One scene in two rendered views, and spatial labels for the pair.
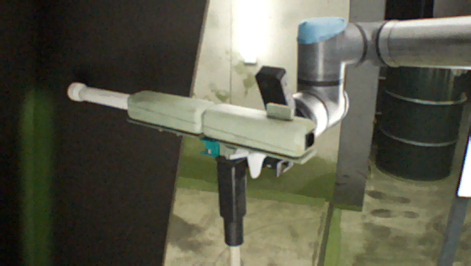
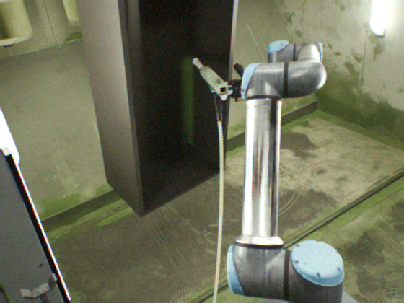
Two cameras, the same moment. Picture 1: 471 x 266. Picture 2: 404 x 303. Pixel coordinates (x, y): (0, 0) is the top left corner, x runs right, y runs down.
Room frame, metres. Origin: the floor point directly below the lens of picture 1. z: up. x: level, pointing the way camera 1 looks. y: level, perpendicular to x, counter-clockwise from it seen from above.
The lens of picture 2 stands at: (-0.80, -1.12, 1.82)
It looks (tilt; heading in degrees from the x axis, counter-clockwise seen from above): 30 degrees down; 44
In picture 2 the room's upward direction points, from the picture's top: 7 degrees counter-clockwise
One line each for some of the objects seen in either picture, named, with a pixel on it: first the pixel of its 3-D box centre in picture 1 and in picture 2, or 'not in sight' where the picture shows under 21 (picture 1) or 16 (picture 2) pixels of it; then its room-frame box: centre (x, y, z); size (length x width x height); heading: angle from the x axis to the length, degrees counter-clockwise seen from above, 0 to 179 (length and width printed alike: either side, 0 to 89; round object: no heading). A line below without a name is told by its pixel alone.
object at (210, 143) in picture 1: (216, 143); not in sight; (0.56, 0.03, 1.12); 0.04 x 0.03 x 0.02; 144
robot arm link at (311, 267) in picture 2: not in sight; (313, 275); (0.04, -0.73, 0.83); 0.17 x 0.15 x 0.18; 116
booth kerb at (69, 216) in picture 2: not in sight; (198, 159); (1.24, 0.85, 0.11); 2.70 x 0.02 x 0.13; 163
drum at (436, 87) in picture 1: (421, 111); not in sight; (2.78, -1.34, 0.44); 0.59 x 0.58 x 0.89; 178
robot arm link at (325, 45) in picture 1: (325, 50); (280, 55); (0.80, -0.17, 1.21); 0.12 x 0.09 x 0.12; 116
